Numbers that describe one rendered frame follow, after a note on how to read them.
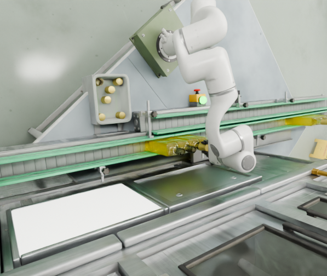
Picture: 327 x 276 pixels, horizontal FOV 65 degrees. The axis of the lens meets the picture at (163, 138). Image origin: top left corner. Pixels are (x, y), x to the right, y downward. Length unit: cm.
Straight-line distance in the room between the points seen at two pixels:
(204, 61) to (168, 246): 52
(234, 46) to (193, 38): 102
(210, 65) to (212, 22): 14
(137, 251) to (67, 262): 16
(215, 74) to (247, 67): 118
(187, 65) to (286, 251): 55
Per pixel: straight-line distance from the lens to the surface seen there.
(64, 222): 85
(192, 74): 78
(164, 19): 141
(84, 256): 69
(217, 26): 85
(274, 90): 219
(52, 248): 74
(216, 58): 77
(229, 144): 82
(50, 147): 111
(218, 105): 80
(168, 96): 147
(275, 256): 74
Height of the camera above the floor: 196
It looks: 56 degrees down
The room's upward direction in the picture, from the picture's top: 101 degrees clockwise
